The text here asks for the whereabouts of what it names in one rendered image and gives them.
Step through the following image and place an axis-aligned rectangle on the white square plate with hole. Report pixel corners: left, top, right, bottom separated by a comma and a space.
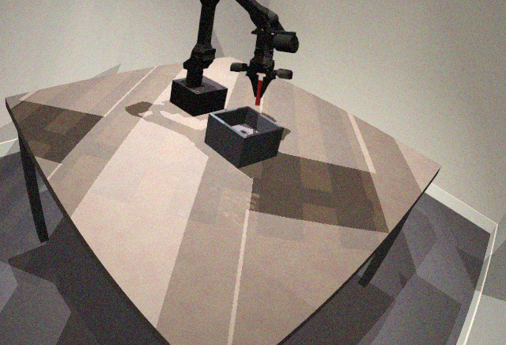
232, 123, 257, 135

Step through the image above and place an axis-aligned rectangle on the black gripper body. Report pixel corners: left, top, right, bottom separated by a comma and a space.
230, 48, 293, 80

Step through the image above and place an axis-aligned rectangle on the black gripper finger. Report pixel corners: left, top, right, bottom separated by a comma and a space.
245, 74, 259, 97
260, 77, 276, 98

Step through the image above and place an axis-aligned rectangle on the red peg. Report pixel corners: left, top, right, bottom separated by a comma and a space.
255, 80, 263, 106

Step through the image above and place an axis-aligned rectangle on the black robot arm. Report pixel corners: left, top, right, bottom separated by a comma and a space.
182, 0, 300, 88

